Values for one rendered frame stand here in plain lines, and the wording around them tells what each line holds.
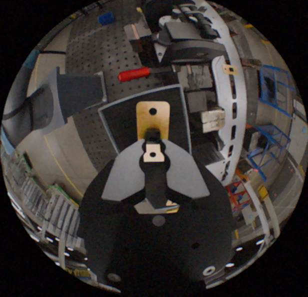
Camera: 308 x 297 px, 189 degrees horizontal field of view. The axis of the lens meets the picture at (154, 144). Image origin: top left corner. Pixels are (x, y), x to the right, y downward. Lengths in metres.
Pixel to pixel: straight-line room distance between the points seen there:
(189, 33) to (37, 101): 0.38
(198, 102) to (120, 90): 0.49
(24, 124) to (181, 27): 0.40
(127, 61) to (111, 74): 0.12
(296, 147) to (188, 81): 8.13
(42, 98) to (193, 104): 0.41
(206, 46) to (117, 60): 0.58
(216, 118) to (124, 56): 0.58
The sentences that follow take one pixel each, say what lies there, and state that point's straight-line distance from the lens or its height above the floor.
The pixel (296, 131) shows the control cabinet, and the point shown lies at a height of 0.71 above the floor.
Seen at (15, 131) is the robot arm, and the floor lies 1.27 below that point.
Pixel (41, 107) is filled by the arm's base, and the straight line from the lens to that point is 0.35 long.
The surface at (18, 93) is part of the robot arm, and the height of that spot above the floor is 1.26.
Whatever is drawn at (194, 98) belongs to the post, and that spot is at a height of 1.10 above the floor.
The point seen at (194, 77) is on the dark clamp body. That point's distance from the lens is 0.27.
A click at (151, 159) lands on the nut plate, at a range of 0.15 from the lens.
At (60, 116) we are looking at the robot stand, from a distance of 0.35.
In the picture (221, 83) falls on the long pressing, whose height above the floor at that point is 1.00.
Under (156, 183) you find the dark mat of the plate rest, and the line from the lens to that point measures 0.27.
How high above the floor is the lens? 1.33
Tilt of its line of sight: 59 degrees down
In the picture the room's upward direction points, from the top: 176 degrees clockwise
